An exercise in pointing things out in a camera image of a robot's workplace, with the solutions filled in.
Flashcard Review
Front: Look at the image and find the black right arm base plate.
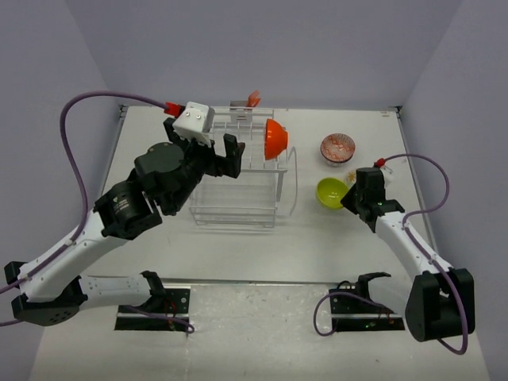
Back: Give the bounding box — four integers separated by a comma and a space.
329, 286, 406, 333

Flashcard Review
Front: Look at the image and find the white wire dish rack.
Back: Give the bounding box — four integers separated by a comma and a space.
187, 106, 298, 229

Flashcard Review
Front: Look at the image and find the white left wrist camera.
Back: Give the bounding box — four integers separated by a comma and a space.
173, 102, 215, 147

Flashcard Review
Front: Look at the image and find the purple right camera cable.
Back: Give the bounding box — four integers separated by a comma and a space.
313, 154, 469, 354

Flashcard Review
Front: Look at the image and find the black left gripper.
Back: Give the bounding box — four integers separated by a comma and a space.
164, 116, 244, 211

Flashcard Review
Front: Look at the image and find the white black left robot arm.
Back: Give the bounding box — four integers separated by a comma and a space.
4, 118, 245, 327

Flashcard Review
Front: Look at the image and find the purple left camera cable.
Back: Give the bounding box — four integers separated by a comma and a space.
0, 90, 196, 333

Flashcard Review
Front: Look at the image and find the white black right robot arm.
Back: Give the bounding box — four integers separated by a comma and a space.
341, 167, 475, 342

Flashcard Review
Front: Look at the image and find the purple camera cable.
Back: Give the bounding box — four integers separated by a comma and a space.
313, 154, 469, 354
0, 90, 196, 333

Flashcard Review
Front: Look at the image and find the red rim zigzag bowl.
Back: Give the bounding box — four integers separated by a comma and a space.
319, 133, 356, 166

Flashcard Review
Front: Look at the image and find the lime green bowl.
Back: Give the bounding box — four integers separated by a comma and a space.
315, 178, 348, 210

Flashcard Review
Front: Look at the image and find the orange clip on grey block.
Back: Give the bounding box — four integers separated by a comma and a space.
229, 90, 261, 109

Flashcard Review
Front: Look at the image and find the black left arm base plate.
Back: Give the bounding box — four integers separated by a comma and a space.
114, 285, 192, 333

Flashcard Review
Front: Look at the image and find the white green orange patterned bowl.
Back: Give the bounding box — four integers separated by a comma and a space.
344, 170, 356, 188

